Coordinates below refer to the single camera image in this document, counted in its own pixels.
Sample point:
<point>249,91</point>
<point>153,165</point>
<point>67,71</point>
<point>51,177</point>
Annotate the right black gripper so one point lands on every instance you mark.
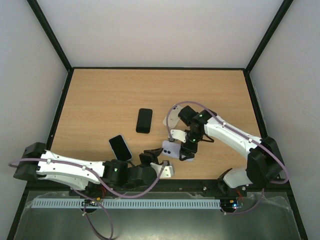
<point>187,149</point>

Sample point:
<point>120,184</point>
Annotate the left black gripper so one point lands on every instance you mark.
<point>150,155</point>

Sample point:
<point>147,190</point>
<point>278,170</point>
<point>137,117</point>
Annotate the lilac phone case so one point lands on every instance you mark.
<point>172,149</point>

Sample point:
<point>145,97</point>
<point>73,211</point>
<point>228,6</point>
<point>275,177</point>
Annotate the phone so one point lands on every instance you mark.
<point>120,148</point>

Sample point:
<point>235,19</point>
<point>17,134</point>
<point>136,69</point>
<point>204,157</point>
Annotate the beige phone case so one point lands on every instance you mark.
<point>173,118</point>

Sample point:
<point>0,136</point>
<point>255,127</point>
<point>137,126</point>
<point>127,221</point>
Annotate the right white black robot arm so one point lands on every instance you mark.
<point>264,163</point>

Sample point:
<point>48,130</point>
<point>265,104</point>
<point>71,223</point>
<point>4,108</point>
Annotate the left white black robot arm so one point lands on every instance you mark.
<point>39,163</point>

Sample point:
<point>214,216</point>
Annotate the black phone case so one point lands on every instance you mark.
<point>144,120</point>

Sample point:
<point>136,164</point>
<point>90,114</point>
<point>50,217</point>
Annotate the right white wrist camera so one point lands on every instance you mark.
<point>177,135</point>

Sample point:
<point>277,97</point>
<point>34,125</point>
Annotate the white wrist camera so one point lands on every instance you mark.
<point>177,135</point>
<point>166,170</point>

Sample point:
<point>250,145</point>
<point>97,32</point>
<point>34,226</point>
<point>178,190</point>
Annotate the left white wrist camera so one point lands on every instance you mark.
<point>166,170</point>

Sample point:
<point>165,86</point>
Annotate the black aluminium frame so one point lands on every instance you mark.
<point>34,5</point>

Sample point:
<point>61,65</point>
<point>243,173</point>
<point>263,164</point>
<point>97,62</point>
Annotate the light blue slotted cable duct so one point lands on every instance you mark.
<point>73,203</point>

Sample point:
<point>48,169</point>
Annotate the black mounting rail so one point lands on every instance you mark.
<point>207,188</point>

